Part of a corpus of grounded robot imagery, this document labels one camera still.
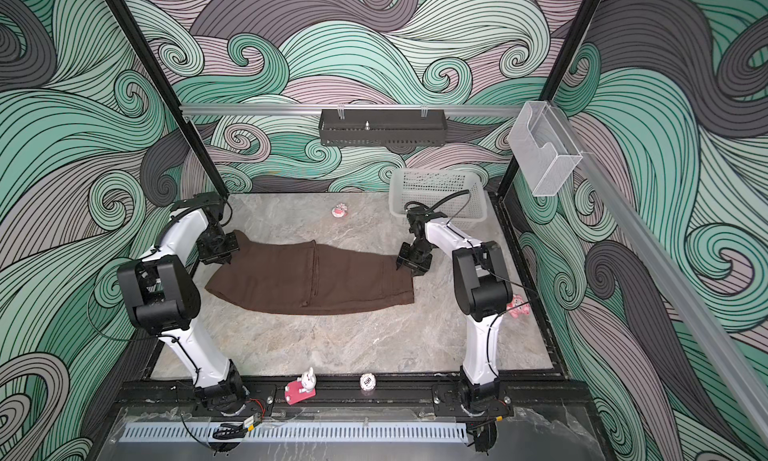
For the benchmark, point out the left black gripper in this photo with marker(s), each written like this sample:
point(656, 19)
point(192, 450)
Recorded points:
point(209, 258)

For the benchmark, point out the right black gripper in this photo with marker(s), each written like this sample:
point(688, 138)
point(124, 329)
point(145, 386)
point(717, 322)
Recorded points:
point(420, 269)

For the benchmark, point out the brown trousers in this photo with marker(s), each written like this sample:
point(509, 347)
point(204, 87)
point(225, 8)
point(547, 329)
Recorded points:
point(309, 279)

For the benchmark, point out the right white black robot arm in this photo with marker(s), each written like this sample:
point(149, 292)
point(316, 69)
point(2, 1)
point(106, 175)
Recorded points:
point(482, 289)

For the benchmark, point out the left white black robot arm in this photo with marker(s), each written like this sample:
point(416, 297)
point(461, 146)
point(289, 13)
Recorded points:
point(162, 299)

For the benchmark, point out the white plastic laundry basket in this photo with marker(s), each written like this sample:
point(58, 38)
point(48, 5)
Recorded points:
point(428, 187)

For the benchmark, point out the small pink white cupcake toy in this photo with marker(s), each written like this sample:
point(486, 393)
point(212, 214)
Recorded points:
point(340, 210)

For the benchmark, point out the pink plush bear toy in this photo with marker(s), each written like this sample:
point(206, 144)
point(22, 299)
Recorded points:
point(518, 307)

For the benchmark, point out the pink card with bunny figure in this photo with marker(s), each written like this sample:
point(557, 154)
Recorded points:
point(301, 389)

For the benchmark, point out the aluminium wall rail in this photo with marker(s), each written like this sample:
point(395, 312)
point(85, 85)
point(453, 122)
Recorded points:
point(278, 109)

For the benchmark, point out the black perforated wall tray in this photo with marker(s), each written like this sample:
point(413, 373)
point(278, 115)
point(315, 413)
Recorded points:
point(400, 130)

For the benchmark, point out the black front mounting rail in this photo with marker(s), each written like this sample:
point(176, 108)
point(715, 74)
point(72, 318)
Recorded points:
point(443, 395)

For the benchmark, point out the clear acrylic wall box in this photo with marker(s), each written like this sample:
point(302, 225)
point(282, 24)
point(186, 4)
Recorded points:
point(542, 141)

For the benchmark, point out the white slotted cable duct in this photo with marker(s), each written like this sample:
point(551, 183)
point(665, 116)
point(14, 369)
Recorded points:
point(342, 432)

